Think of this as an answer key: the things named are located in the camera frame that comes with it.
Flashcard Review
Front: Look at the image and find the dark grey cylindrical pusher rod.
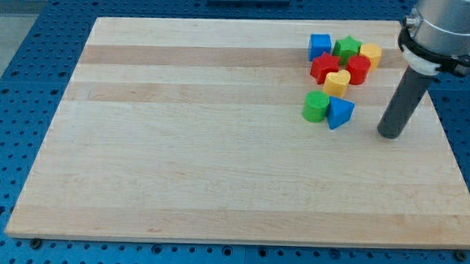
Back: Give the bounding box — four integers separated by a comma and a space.
377, 67, 434, 139

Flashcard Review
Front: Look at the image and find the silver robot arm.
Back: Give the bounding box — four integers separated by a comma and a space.
377, 0, 470, 139

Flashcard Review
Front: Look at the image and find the green star block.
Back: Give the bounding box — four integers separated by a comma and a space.
332, 35, 363, 65

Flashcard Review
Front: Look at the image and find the blue triangle block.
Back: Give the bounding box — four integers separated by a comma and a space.
327, 96, 355, 130

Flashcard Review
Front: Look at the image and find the red star block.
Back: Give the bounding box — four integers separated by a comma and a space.
310, 52, 340, 85

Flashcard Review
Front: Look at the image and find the yellow pentagon block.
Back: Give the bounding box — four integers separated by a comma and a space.
360, 43, 383, 72

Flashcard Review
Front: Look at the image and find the red cylinder block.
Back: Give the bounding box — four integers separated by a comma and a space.
345, 55, 371, 85

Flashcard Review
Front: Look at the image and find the yellow heart block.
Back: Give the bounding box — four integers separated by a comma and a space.
323, 70, 352, 97

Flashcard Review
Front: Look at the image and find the green cylinder block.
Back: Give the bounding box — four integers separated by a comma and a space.
302, 90, 331, 122

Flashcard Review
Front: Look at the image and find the wooden board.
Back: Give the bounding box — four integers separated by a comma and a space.
5, 17, 470, 250

